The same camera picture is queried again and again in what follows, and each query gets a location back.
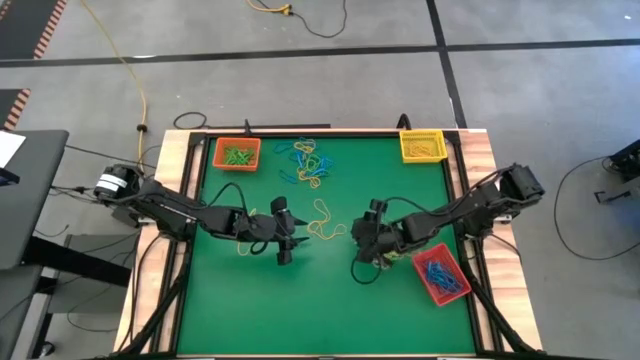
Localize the thin blue rubber band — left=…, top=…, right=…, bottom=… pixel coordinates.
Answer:
left=434, top=262, right=459, bottom=281

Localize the black floor equipment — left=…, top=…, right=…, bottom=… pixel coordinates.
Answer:
left=602, top=138, right=640, bottom=184

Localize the yellow extension cord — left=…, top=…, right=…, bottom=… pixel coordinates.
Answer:
left=245, top=0, right=294, bottom=15

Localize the black desk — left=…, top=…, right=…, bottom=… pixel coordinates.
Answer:
left=0, top=129, right=70, bottom=271

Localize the yellow hanging power cable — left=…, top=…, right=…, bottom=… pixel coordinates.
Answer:
left=79, top=0, right=150, bottom=134

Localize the green table mat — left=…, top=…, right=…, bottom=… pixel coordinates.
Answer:
left=177, top=137, right=476, bottom=357

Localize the black aluminium table frame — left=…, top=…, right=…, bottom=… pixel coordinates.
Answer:
left=112, top=124, right=546, bottom=360

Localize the yellow plastic basket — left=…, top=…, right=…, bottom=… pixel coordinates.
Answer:
left=399, top=129, right=449, bottom=165

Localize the grey desk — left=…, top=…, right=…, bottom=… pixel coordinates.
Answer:
left=0, top=263, right=45, bottom=360

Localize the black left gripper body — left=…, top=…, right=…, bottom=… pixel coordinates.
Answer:
left=233, top=209, right=289, bottom=246

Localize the black striped floor mat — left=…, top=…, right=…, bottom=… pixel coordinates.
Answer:
left=0, top=0, right=69, bottom=60
left=0, top=88, right=32, bottom=132

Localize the black cable loop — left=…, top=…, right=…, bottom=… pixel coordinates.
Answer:
left=172, top=110, right=209, bottom=130

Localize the orange plastic basket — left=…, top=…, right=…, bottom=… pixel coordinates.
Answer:
left=212, top=136, right=262, bottom=173

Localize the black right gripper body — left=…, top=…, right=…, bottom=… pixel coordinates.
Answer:
left=351, top=212, right=409, bottom=264

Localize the red plastic basket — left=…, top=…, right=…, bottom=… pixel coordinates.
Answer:
left=412, top=243, right=473, bottom=307

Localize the light wooden table board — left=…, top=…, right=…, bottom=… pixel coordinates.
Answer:
left=113, top=128, right=201, bottom=354
left=457, top=128, right=544, bottom=351

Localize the black floor cable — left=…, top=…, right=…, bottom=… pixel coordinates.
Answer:
left=287, top=0, right=349, bottom=39
left=552, top=155, right=640, bottom=262

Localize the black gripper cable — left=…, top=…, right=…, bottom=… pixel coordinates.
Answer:
left=383, top=196, right=454, bottom=217

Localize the white paper stack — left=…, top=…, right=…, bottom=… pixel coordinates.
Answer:
left=0, top=130, right=27, bottom=169

